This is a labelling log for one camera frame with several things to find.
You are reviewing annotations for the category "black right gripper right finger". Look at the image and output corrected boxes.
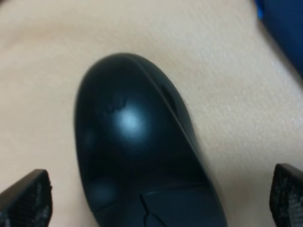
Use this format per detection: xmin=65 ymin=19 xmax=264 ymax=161
xmin=269 ymin=164 xmax=303 ymax=227

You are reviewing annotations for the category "black computer mouse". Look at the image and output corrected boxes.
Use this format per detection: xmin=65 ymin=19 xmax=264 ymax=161
xmin=74 ymin=53 xmax=227 ymax=227

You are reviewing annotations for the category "dark blue notebook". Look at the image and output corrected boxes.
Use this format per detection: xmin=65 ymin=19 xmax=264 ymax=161
xmin=255 ymin=0 xmax=303 ymax=75

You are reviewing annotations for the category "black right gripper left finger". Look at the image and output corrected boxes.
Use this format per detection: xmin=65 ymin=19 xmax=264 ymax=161
xmin=0 ymin=169 xmax=53 ymax=227

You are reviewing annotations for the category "beige table cloth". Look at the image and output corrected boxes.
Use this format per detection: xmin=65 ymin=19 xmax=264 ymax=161
xmin=0 ymin=0 xmax=303 ymax=227

